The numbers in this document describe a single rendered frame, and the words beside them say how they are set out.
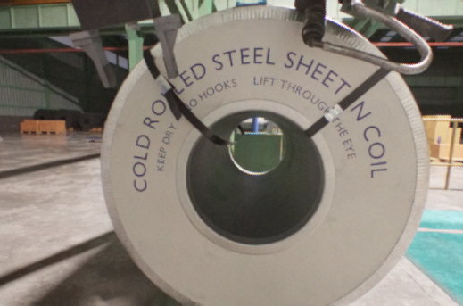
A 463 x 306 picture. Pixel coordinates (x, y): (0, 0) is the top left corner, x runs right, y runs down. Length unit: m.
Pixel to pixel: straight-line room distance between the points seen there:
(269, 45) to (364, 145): 0.47
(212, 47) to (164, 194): 0.56
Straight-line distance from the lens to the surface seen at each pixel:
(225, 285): 1.06
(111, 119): 1.01
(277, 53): 0.88
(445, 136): 10.67
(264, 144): 3.35
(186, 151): 0.89
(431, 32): 0.82
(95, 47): 0.53
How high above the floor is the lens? 0.98
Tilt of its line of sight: 7 degrees down
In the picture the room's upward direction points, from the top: 1 degrees clockwise
